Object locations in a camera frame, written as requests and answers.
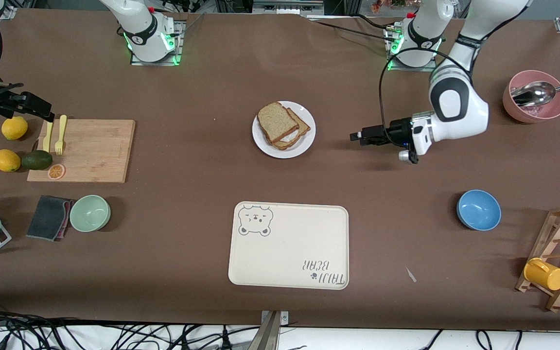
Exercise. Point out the dark green avocado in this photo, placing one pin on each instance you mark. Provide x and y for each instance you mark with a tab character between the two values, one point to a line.
37	160

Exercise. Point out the beige bear print tray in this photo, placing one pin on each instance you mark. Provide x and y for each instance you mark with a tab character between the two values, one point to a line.
289	248

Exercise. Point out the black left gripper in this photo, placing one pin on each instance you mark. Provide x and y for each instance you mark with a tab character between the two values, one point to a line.
395	131

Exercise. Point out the white round plate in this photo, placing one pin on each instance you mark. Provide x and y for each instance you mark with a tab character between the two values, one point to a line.
304	148

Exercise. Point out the small white tape scrap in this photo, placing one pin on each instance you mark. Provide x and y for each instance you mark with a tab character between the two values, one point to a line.
411	274

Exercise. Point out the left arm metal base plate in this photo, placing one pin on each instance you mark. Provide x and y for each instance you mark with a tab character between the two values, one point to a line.
413	69

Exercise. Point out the pink folded cloth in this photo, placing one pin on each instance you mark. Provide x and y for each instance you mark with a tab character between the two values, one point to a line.
67	214

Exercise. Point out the yellow mug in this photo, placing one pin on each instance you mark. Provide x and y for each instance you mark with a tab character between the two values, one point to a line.
547	276

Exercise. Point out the yellow plastic knife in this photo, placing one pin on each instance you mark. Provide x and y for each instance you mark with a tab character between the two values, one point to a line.
48	136

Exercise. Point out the light wholegrain bread slice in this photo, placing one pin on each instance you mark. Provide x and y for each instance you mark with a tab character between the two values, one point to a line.
276	121

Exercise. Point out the dark grey folded cloth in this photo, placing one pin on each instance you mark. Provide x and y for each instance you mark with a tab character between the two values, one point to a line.
46	218

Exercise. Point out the bamboo cutting board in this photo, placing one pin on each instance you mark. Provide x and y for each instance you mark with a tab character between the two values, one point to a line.
90	150

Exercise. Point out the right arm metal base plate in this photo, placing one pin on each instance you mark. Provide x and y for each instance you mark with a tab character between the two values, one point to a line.
156	63

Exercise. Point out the fried egg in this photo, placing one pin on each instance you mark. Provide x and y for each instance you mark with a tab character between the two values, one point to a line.
289	139

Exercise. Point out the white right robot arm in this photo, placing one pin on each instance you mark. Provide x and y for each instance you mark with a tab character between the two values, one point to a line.
144	34

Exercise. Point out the orange slice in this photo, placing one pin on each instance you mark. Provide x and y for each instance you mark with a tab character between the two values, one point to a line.
56	171

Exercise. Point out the yellow lemon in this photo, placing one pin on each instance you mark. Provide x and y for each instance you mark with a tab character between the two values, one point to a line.
6	161
14	128

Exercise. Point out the brown toast slice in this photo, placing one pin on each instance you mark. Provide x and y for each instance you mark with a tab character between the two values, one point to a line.
302	130

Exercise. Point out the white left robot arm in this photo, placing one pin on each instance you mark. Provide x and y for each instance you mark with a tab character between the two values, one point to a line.
474	116

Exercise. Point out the blue bowl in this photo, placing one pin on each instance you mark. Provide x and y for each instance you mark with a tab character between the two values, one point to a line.
479	210

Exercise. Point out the pink bowl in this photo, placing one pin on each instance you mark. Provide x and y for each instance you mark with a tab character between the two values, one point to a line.
533	115

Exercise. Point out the yellow plastic fork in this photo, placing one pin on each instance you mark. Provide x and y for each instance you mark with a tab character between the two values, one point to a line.
61	129

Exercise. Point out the mint green bowl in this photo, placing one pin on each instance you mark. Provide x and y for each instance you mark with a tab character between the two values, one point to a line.
90	213

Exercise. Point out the metal ladle spoon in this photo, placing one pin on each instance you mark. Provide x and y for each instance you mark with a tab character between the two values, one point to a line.
533	93

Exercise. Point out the grey metal camera bracket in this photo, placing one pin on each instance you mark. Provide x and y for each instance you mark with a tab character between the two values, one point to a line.
270	335

